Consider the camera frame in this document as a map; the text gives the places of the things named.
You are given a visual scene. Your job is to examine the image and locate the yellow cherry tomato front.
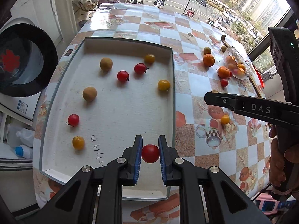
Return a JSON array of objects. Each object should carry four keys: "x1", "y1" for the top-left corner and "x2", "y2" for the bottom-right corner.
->
[{"x1": 72, "y1": 136, "x2": 85, "y2": 151}]

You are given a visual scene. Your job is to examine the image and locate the yellow cherry tomato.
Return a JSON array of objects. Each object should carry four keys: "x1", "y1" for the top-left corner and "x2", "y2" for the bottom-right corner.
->
[
  {"x1": 144, "y1": 54, "x2": 156, "y2": 64},
  {"x1": 221, "y1": 114, "x2": 230, "y2": 125},
  {"x1": 72, "y1": 136, "x2": 85, "y2": 151},
  {"x1": 158, "y1": 79, "x2": 171, "y2": 91}
]

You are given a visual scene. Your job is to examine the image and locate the large brown longan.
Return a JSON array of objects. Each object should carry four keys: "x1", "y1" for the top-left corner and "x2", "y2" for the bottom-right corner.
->
[{"x1": 83, "y1": 86, "x2": 97, "y2": 102}]

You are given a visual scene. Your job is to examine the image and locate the red cherry tomato with stem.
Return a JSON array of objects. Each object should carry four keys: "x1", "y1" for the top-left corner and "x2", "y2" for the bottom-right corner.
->
[{"x1": 134, "y1": 63, "x2": 149, "y2": 75}]

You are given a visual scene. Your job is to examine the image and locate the small brown longan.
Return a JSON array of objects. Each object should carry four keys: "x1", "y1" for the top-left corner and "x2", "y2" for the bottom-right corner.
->
[{"x1": 99, "y1": 57, "x2": 113, "y2": 71}]

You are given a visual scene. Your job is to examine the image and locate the small red cherry tomato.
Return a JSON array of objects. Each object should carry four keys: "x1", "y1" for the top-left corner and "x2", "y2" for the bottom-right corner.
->
[{"x1": 117, "y1": 70, "x2": 130, "y2": 83}]

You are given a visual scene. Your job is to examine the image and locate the person right hand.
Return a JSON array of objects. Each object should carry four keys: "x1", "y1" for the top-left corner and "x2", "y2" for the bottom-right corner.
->
[{"x1": 269, "y1": 125, "x2": 298, "y2": 187}]

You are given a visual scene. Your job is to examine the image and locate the clear glass fruit bowl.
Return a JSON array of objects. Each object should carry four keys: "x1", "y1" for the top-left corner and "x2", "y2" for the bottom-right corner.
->
[{"x1": 224, "y1": 46, "x2": 252, "y2": 80}]

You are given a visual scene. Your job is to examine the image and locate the checkered floral tablecloth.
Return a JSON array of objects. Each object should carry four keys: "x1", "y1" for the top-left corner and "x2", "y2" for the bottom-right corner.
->
[{"x1": 32, "y1": 2, "x2": 276, "y2": 224}]

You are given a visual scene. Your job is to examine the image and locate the longan behind bowl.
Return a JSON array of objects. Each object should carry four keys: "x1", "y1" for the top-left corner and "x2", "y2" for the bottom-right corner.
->
[{"x1": 221, "y1": 45, "x2": 227, "y2": 52}]

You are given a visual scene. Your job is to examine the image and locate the orange mandarin right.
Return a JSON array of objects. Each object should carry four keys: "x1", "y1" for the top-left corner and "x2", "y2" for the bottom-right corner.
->
[{"x1": 217, "y1": 66, "x2": 231, "y2": 79}]

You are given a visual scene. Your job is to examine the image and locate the orange mandarin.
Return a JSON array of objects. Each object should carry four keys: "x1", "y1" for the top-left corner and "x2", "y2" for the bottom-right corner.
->
[
  {"x1": 203, "y1": 54, "x2": 215, "y2": 67},
  {"x1": 217, "y1": 66, "x2": 231, "y2": 79}
]

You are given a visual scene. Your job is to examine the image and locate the yellow cherry tomato on rose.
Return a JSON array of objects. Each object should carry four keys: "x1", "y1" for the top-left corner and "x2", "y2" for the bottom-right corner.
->
[{"x1": 221, "y1": 114, "x2": 230, "y2": 125}]

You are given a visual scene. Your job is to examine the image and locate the red cherry tomato below mandarin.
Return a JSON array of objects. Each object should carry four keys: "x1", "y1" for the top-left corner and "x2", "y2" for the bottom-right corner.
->
[{"x1": 221, "y1": 78, "x2": 229, "y2": 88}]

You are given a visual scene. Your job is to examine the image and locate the white shallow tray box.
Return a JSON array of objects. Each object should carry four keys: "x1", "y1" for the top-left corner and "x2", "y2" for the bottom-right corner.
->
[{"x1": 39, "y1": 36, "x2": 176, "y2": 201}]

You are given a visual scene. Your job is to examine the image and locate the orange mandarin left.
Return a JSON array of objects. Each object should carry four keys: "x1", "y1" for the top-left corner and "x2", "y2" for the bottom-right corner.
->
[{"x1": 203, "y1": 54, "x2": 215, "y2": 67}]

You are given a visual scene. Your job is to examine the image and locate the green brown longan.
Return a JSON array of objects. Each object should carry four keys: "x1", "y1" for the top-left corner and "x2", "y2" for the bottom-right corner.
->
[{"x1": 203, "y1": 47, "x2": 211, "y2": 55}]

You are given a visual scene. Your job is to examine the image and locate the pink plastic stool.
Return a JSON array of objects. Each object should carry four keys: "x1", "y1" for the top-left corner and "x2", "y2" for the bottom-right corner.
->
[{"x1": 255, "y1": 193, "x2": 295, "y2": 215}]

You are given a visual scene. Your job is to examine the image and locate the clear plastic bottle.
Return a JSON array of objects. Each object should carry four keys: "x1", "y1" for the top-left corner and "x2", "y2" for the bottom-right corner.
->
[{"x1": 5, "y1": 124, "x2": 34, "y2": 148}]

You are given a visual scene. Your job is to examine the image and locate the white washing machine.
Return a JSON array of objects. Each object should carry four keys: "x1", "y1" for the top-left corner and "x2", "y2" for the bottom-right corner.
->
[{"x1": 1, "y1": 17, "x2": 58, "y2": 125}]

